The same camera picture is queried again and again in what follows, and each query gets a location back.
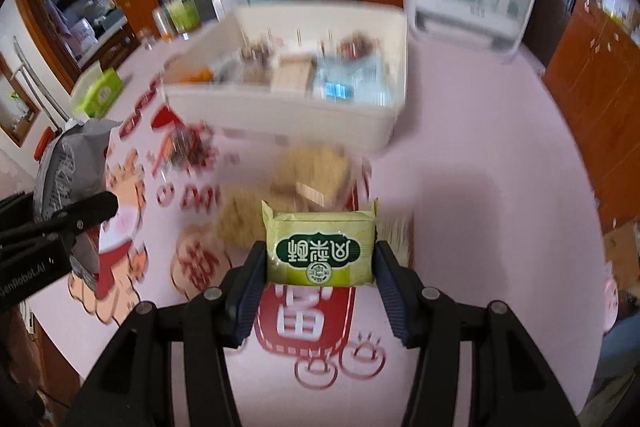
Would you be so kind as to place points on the small glass jar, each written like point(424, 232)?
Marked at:
point(146, 39)

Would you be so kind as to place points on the white pill bottle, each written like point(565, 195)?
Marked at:
point(222, 4)

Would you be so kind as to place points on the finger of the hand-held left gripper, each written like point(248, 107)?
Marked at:
point(90, 211)

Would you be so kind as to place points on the orange snack packet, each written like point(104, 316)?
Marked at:
point(200, 74)

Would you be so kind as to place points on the large light blue snack packet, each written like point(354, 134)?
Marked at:
point(350, 79)

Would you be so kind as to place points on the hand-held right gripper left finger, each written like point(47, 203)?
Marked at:
point(247, 294)

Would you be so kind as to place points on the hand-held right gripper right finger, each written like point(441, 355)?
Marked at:
point(395, 297)

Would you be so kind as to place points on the open cardboard box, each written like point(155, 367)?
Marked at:
point(622, 249)

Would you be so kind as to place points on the small green snack packet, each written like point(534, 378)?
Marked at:
point(320, 242)

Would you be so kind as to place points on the small metal tin can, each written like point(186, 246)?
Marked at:
point(162, 24)

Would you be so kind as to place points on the beige wafer packet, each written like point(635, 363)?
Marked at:
point(292, 74)

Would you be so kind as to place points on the red and dark snack packet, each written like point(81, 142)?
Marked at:
point(185, 152)

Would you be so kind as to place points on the white printed snack packet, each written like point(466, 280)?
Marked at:
point(70, 167)

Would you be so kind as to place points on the small clear nut packet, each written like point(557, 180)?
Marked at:
point(257, 52)

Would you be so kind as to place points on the red lidded container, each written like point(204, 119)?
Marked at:
point(42, 142)

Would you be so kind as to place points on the white plastic storage bin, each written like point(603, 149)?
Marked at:
point(280, 122)

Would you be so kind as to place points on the green tissue box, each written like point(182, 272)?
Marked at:
point(100, 94)

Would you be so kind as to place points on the kitchen counter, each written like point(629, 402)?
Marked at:
point(92, 24)

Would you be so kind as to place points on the glass bottle with green label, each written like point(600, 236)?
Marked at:
point(181, 9)

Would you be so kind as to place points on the nut packet with red edge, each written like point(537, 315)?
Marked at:
point(357, 44)

